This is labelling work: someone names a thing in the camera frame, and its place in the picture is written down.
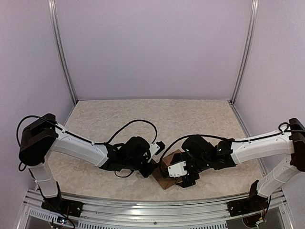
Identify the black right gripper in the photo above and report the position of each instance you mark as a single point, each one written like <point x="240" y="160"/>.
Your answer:
<point x="189" y="182"/>

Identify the brown cardboard paper box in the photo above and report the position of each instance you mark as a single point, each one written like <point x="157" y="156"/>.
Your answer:
<point x="166" y="183"/>

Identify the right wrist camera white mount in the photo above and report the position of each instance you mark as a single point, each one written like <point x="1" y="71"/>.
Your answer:
<point x="176" y="170"/>

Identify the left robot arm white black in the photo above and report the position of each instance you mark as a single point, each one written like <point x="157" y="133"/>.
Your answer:
<point x="46" y="135"/>

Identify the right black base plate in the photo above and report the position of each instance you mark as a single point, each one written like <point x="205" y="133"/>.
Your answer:
<point x="246" y="205"/>

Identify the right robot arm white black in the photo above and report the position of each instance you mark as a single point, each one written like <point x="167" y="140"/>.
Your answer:
<point x="199" y="155"/>

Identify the front aluminium rail frame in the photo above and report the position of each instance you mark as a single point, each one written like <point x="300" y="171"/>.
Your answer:
<point x="103" y="213"/>

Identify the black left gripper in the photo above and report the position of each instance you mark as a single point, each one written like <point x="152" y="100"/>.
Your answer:
<point x="146" y="172"/>

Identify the right aluminium frame post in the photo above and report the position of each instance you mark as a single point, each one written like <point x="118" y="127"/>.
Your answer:
<point x="246" y="51"/>

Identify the left aluminium frame post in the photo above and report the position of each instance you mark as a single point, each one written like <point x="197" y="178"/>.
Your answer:
<point x="60" y="50"/>

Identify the aluminium frame post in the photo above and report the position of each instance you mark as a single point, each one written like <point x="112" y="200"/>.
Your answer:
<point x="60" y="50"/>
<point x="246" y="51"/>

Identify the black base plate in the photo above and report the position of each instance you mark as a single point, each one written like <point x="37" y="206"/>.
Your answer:
<point x="58" y="204"/>
<point x="246" y="205"/>

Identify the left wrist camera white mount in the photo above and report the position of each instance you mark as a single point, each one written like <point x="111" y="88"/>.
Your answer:
<point x="155" y="149"/>

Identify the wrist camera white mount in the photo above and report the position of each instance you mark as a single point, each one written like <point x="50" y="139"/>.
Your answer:
<point x="155" y="149"/>
<point x="176" y="170"/>

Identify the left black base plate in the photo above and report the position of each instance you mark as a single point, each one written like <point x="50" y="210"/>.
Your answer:
<point x="58" y="204"/>

